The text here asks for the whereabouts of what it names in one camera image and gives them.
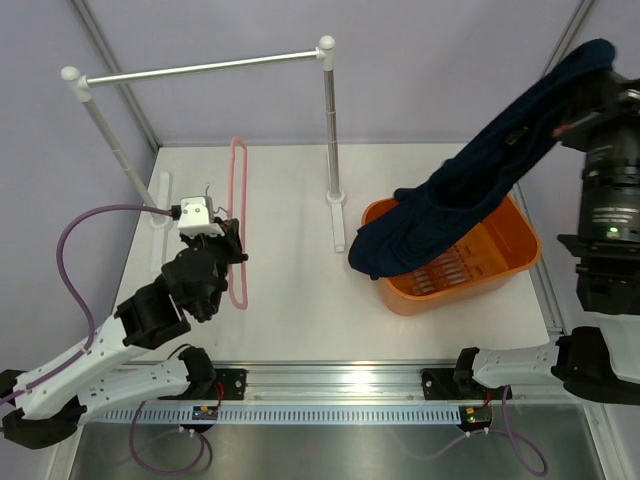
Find pink clothes hanger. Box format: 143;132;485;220
228;136;249;310

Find dark navy shorts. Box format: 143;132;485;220
348;39;616;279

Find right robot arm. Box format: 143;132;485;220
452;71;639;405

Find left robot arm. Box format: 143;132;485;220
1;219;248;450

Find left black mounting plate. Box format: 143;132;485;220
212;368;247;401

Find black mounting plate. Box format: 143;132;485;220
420;368;459;401
212;368;247;401

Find silver clothes rack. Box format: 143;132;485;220
60;35;346;253

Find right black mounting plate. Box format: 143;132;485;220
420;368;459;401

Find orange plastic basket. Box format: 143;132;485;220
376;196;541;316

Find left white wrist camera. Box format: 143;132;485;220
177;195;224;238

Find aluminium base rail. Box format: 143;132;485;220
64;362;609;404

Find white slotted cable duct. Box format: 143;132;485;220
96;404;462;425

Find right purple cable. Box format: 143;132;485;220
399;384;549;476

